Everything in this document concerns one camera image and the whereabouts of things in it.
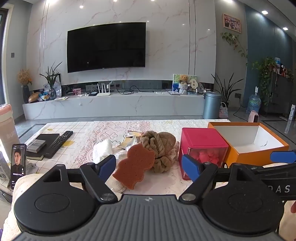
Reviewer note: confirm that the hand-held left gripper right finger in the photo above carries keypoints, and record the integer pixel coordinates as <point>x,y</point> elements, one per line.
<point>190,166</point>

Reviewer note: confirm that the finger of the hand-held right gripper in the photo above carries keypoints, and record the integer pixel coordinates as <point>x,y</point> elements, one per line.
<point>283,157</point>
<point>279,171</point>

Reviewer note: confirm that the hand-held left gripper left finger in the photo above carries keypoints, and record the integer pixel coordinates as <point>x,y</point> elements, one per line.
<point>106,166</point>

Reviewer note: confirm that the white fluffy towel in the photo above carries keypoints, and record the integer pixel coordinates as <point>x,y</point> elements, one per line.
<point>103,148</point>

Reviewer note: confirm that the brown shaped sponge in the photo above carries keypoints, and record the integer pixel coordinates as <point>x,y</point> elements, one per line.
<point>135,165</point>

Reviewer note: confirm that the orange cardboard box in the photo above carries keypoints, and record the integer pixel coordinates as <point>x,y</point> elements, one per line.
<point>249,156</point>

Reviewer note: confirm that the clear snack packet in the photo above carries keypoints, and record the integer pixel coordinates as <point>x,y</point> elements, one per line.
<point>129,140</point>

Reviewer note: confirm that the brown twisted towel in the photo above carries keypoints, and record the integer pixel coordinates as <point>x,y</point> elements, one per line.
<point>159,146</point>

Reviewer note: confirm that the person's right hand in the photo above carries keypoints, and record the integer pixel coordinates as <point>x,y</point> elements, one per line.
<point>294,206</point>

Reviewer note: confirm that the red storage box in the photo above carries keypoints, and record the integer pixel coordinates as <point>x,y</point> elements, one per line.
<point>201,141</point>

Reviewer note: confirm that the tall white blue package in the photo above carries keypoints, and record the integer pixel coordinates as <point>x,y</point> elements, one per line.
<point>290,120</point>

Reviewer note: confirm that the lace printed tablecloth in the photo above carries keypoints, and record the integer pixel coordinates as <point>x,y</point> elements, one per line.
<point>92,129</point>

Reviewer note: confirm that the pink space heater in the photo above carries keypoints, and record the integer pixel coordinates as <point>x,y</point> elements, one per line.
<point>253,117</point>

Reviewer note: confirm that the black remote control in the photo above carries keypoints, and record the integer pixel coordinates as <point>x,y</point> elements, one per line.
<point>59,143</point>

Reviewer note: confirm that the white marble television cabinet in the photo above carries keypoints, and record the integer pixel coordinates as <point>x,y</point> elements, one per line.
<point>115,106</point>

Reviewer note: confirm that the blue water jug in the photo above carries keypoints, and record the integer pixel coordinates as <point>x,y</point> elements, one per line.
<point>254,103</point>

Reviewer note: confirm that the small woven basket bag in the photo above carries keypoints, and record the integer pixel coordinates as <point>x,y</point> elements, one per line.
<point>223,112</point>

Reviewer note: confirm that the black notebook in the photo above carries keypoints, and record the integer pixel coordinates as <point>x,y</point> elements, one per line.
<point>49,138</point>

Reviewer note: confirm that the dark grey cabinet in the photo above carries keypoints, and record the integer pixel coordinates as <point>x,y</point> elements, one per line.
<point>283,92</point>

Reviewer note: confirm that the blue-grey trash bin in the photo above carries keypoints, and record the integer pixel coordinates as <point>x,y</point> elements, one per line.
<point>211,105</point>

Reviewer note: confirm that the white router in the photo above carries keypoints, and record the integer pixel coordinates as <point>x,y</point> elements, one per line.
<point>103,93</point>

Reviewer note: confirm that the small black box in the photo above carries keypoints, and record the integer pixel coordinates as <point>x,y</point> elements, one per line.
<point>93,93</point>

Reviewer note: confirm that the grey flat box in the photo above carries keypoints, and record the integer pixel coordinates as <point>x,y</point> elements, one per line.
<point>35,146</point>

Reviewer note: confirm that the white set-top box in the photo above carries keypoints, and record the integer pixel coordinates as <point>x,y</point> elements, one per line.
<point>174,93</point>

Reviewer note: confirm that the patterned round plate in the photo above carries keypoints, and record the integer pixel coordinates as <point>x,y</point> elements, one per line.
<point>201,88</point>

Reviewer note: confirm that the pink photo card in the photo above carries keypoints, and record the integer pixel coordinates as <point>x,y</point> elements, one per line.
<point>76,91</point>

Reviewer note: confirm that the round paper fan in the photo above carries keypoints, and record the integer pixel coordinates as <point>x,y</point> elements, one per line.
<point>193,85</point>

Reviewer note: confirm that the loose papers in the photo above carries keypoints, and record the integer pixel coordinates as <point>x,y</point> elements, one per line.
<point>61,98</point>

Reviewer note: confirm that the teddy bear in basket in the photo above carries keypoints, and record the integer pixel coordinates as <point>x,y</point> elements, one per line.
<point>183,83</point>

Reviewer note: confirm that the long-leaf potted plant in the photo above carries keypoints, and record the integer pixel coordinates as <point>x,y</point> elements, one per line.
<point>225,88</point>

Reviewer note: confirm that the black smartphone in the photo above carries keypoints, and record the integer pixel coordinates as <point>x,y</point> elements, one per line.
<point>18,165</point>

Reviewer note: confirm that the green drawing board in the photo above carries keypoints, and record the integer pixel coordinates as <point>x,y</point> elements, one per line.
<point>176,78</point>

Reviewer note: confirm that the potted pothos plant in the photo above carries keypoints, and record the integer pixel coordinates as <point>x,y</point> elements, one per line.
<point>266,69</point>

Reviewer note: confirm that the blue snack bag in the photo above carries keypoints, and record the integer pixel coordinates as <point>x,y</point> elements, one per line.
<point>44,96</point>

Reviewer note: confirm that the golden ornament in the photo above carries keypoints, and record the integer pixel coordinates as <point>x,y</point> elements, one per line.
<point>34,97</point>

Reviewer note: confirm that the green plant glass vase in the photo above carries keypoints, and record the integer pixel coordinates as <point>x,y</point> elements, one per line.
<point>52,78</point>

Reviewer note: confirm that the pink white insulated bottle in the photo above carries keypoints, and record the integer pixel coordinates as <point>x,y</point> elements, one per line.
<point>8,129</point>

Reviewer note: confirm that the dried yellow flowers vase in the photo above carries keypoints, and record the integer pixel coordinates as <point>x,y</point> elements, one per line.
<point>25,77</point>

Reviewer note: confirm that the hanging vine plant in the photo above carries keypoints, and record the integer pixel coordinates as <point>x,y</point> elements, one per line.
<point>232,39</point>

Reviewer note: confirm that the black wall television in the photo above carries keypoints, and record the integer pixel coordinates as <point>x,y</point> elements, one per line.
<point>106,47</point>

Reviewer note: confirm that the framed wall picture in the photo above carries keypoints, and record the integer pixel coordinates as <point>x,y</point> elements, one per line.
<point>232,23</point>

